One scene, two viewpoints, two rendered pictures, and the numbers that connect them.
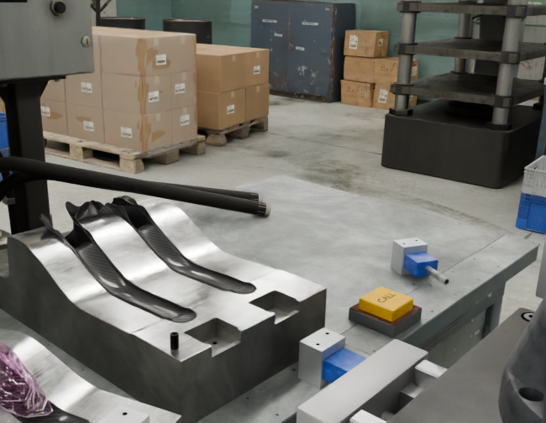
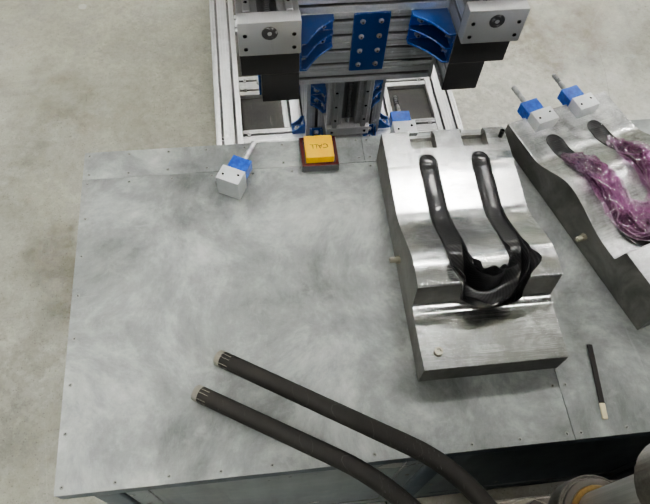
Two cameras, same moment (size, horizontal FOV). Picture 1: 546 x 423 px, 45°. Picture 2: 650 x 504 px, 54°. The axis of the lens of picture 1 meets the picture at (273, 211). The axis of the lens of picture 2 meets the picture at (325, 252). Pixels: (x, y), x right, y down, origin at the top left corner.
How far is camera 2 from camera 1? 171 cm
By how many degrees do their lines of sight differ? 95
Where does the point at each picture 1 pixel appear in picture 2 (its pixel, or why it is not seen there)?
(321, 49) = not seen: outside the picture
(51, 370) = (557, 168)
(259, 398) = not seen: hidden behind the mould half
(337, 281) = (296, 209)
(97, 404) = (539, 150)
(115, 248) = (486, 233)
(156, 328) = (499, 155)
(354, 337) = (353, 155)
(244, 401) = not seen: hidden behind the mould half
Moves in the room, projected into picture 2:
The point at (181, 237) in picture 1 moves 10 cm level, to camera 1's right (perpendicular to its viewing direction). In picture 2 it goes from (424, 233) to (383, 202)
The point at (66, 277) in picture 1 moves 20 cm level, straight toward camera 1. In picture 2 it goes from (529, 224) to (553, 148)
